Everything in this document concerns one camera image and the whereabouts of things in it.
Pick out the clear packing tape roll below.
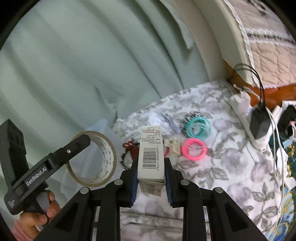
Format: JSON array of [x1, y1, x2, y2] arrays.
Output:
[[66, 131, 117, 188]]

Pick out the white barcode carton box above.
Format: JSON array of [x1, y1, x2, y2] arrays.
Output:
[[137, 126, 165, 196]]

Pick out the person left hand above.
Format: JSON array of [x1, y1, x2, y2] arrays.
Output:
[[19, 190, 61, 239]]

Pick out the red black hair accessory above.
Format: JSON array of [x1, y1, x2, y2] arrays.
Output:
[[120, 139, 139, 170]]

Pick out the beige tagged small item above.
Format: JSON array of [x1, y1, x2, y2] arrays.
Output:
[[163, 138, 181, 157]]

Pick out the floral grey white blanket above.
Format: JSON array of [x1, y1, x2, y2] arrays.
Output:
[[113, 81, 281, 240]]

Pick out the crumpled clear wrapper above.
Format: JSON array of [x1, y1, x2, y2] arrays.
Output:
[[147, 113, 180, 136]]

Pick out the black white patterned tape roll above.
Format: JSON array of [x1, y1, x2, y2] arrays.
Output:
[[180, 111, 203, 135]]

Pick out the pale green curtain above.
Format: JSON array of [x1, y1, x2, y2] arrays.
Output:
[[1, 1, 209, 165]]

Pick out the white power strip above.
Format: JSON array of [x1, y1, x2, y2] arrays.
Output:
[[237, 106, 273, 152]]

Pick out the black power adapter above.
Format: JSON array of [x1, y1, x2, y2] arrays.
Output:
[[250, 108, 271, 140]]

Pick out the white plug adapter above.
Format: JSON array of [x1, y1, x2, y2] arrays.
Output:
[[229, 91, 251, 115]]

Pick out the quilted beige bedspread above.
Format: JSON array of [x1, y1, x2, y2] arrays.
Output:
[[224, 1, 295, 88]]

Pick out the pink hair tie rings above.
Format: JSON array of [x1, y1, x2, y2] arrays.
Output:
[[181, 138, 208, 161]]

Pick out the teal hair tie rings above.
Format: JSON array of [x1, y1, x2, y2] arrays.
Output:
[[185, 116, 212, 140]]

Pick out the white cable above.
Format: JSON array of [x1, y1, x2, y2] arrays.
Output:
[[265, 107, 289, 232]]

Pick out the black cable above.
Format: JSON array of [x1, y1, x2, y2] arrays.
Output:
[[233, 63, 266, 110]]

